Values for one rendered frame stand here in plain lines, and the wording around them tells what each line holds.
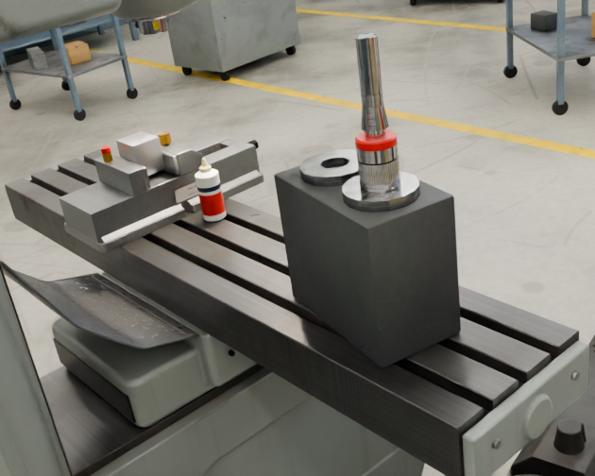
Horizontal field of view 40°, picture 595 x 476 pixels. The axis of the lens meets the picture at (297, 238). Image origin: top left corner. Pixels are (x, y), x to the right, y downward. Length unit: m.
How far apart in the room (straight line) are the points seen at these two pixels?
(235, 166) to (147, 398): 0.47
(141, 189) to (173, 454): 0.44
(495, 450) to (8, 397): 0.58
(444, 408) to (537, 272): 2.14
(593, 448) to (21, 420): 0.84
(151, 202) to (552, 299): 1.77
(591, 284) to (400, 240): 2.09
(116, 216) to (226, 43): 4.49
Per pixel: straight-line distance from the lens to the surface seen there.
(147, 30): 1.25
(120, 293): 1.39
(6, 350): 1.05
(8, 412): 1.08
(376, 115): 0.90
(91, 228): 1.38
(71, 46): 5.82
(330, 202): 0.94
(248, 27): 5.95
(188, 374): 1.28
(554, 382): 0.99
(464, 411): 0.91
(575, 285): 2.95
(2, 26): 1.04
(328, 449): 1.57
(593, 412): 1.47
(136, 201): 1.39
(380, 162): 0.90
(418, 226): 0.91
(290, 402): 1.43
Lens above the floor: 1.52
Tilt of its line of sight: 27 degrees down
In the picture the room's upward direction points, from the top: 9 degrees counter-clockwise
